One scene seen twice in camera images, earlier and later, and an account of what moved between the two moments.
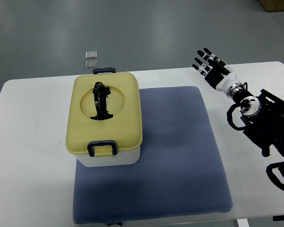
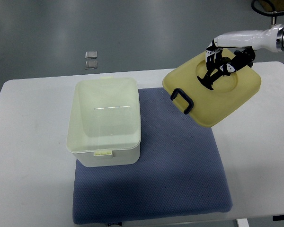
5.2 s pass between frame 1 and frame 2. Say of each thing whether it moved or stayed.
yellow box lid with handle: moved
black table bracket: stayed
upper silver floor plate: stayed
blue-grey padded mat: stayed
